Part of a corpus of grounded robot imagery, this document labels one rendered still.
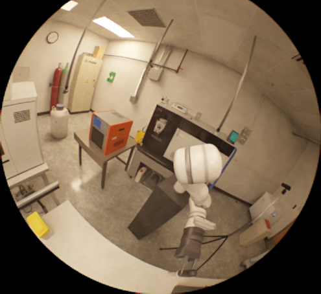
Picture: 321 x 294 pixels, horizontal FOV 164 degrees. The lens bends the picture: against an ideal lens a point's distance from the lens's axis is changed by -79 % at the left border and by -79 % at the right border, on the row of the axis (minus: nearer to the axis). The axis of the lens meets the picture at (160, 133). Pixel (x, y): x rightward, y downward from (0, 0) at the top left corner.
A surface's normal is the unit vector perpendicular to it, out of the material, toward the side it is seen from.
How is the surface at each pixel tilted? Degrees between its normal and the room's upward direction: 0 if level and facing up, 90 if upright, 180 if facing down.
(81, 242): 0
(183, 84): 90
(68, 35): 90
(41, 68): 90
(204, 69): 90
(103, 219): 0
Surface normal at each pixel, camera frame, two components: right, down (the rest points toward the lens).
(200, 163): -0.34, -0.30
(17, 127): 0.84, 0.48
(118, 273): 0.39, -0.85
